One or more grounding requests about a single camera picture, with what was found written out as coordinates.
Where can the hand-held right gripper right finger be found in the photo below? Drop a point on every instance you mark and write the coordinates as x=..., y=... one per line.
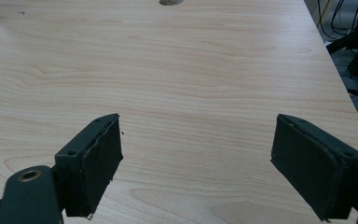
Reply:
x=313, y=165

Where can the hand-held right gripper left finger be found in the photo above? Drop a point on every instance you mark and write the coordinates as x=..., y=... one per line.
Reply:
x=88, y=165

